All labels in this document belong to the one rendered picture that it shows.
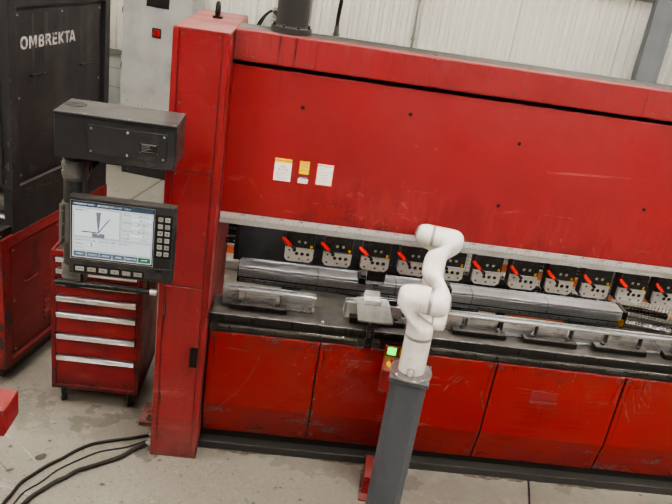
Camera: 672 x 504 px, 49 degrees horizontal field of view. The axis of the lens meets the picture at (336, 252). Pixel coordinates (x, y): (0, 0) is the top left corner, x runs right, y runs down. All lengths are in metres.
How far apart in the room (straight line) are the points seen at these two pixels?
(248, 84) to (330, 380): 1.63
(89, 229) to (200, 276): 0.67
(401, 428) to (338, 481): 0.91
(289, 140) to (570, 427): 2.26
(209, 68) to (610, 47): 5.29
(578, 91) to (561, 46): 4.15
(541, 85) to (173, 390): 2.42
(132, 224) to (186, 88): 0.66
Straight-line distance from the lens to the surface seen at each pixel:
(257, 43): 3.53
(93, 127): 3.17
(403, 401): 3.35
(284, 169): 3.66
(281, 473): 4.24
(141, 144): 3.14
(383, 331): 3.92
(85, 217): 3.28
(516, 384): 4.21
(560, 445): 4.53
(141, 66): 8.40
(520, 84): 3.67
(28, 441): 4.45
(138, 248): 3.27
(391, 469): 3.57
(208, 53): 3.37
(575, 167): 3.87
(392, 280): 4.26
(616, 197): 4.00
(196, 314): 3.78
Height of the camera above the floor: 2.71
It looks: 22 degrees down
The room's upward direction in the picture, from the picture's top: 9 degrees clockwise
